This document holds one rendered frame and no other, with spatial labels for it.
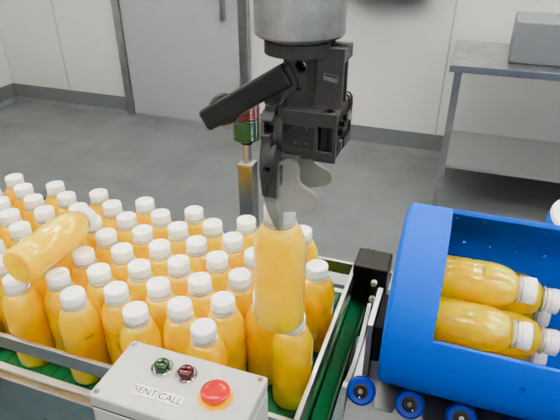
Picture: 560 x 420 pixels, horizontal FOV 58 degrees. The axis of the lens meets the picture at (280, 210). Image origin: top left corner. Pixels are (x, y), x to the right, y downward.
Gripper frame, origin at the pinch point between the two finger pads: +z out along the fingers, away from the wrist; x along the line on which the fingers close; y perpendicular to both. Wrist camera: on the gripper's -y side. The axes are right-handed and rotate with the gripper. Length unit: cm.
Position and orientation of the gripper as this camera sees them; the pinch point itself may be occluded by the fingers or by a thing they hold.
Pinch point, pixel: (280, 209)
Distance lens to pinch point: 61.2
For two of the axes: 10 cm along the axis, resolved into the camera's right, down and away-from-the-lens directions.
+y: 9.4, 1.7, -2.9
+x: 3.4, -4.7, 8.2
